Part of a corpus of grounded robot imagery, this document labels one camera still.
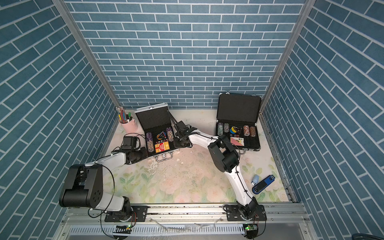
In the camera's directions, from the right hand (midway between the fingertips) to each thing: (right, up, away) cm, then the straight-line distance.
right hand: (177, 146), depth 99 cm
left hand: (-17, -4, -5) cm, 18 cm away
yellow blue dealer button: (+39, +10, +6) cm, 41 cm away
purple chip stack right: (-5, +8, +2) cm, 10 cm away
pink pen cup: (-34, +13, +4) cm, 37 cm away
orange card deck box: (-10, 0, -3) cm, 10 cm away
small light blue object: (+46, -16, -16) cm, 52 cm away
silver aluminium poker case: (-14, +11, +3) cm, 17 cm away
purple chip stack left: (-17, +3, -3) cm, 18 cm away
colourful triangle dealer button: (-12, +6, +3) cm, 14 cm away
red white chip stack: (+48, +10, +5) cm, 49 cm away
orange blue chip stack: (+52, +10, +6) cm, 54 cm away
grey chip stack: (+34, +12, +6) cm, 37 cm away
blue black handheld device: (+51, -19, -15) cm, 56 cm away
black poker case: (+43, +19, +9) cm, 48 cm away
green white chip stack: (+29, +10, +3) cm, 31 cm away
